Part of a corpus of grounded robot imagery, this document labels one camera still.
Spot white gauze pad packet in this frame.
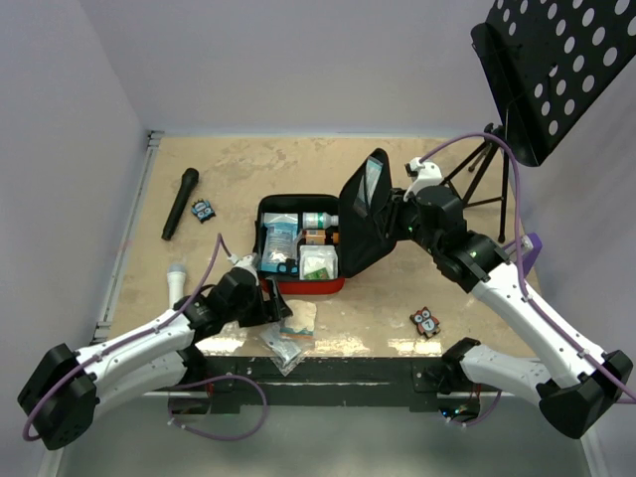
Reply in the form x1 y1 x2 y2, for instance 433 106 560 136
299 244 339 280

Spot white microphone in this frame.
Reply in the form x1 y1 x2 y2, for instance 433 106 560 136
166 263 187 308

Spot purple box device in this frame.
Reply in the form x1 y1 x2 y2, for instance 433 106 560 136
503 233 543 277

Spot brown owl toy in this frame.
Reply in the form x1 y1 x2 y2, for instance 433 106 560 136
409 307 440 339

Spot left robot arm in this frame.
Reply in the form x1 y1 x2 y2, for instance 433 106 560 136
17 254 292 450

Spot green wind oil box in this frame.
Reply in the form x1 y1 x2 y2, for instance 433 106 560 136
303 267 331 281

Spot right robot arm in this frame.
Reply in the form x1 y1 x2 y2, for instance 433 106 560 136
390 158 633 439

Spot aluminium front rail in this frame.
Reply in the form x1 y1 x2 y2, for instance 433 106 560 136
63 355 590 398

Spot black music stand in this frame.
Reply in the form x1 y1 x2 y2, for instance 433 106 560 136
444 0 636 244

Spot amber bottle orange cap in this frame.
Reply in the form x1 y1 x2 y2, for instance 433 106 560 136
303 229 340 245

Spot blue mask package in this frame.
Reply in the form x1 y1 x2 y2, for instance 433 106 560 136
260 213 299 273

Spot blue owl toy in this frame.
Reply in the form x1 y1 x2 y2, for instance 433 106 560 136
191 199 216 224

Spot aluminium rail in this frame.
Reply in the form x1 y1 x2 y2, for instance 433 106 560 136
63 355 590 398
89 130 165 345

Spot bag with beige gloves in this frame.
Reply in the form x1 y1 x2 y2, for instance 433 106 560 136
280 299 317 339

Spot bandage plasters bag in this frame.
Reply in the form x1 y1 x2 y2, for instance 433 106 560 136
358 156 384 208

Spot black microphone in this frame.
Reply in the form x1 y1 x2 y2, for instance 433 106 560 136
161 168 200 241

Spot white medicine bottle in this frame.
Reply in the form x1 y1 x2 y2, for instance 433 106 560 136
302 212 339 230

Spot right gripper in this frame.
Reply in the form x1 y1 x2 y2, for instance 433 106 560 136
373 188 441 256

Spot black handled scissors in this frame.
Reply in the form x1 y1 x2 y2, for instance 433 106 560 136
276 233 303 276

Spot red medicine kit case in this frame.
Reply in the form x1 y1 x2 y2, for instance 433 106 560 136
254 148 397 295

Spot zip bag with wipes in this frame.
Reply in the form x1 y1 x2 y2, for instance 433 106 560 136
260 324 304 377

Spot aluminium left rail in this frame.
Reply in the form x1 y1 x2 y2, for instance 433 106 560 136
89 130 165 345

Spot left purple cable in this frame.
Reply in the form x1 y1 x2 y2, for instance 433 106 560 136
22 233 269 442

